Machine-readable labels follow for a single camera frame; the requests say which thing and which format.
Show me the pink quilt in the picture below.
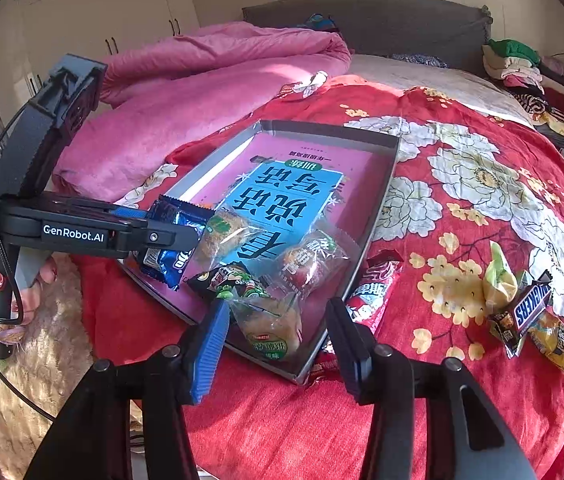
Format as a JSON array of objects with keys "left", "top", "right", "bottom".
[{"left": 52, "top": 21, "right": 353, "bottom": 196}]

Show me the beige bed sheet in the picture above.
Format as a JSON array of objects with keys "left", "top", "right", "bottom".
[{"left": 349, "top": 54, "right": 537, "bottom": 126}]

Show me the brown chocolate bar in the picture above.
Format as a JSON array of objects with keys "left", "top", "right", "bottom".
[{"left": 510, "top": 269, "right": 554, "bottom": 343}]

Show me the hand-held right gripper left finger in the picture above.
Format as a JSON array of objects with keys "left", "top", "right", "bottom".
[{"left": 24, "top": 298, "right": 231, "bottom": 480}]

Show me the clear pastry packet green label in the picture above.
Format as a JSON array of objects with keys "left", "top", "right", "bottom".
[
  {"left": 196, "top": 209, "right": 259, "bottom": 267},
  {"left": 229, "top": 294, "right": 305, "bottom": 362}
]

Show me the colourful cloth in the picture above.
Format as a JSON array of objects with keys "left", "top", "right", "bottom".
[{"left": 304, "top": 13, "right": 337, "bottom": 31}]

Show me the dark patterned cloth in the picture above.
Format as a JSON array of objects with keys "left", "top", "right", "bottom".
[{"left": 387, "top": 53, "right": 448, "bottom": 69}]

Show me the pile of folded clothes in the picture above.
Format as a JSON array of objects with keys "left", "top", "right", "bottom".
[{"left": 482, "top": 37, "right": 564, "bottom": 148}]

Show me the small red snack packet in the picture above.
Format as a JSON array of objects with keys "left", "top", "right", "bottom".
[{"left": 308, "top": 344, "right": 343, "bottom": 383}]

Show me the clear pastry packet red filling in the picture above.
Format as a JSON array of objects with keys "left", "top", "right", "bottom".
[{"left": 271, "top": 227, "right": 351, "bottom": 303}]

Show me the light green wrapped candy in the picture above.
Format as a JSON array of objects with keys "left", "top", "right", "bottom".
[{"left": 482, "top": 241, "right": 521, "bottom": 313}]

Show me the golden plush blanket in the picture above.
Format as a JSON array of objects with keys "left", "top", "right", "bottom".
[{"left": 0, "top": 255, "right": 143, "bottom": 461}]

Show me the white wardrobe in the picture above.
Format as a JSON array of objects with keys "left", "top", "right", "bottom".
[{"left": 0, "top": 0, "right": 200, "bottom": 126}]

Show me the dark green pea packet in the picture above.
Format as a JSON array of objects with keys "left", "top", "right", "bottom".
[{"left": 187, "top": 261, "right": 273, "bottom": 305}]

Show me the blue snack packet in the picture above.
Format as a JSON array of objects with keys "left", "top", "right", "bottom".
[{"left": 136, "top": 194, "right": 217, "bottom": 292}]

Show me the red floral blanket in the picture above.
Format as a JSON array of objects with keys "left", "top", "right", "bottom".
[{"left": 72, "top": 74, "right": 564, "bottom": 480}]

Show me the grey cardboard box pink bottom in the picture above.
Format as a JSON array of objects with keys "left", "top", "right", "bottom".
[{"left": 114, "top": 120, "right": 403, "bottom": 386}]

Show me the small dark brown packet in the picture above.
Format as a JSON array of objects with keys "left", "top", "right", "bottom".
[{"left": 486, "top": 310, "right": 530, "bottom": 360}]

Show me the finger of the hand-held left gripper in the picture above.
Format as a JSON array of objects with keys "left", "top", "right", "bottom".
[
  {"left": 111, "top": 204, "right": 151, "bottom": 222},
  {"left": 131, "top": 226, "right": 199, "bottom": 257}
]

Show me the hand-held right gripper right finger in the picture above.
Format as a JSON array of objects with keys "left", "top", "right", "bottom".
[{"left": 325, "top": 297, "right": 537, "bottom": 480}]

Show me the grey bed headboard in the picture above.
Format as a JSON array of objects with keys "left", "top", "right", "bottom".
[{"left": 242, "top": 0, "right": 493, "bottom": 58}]

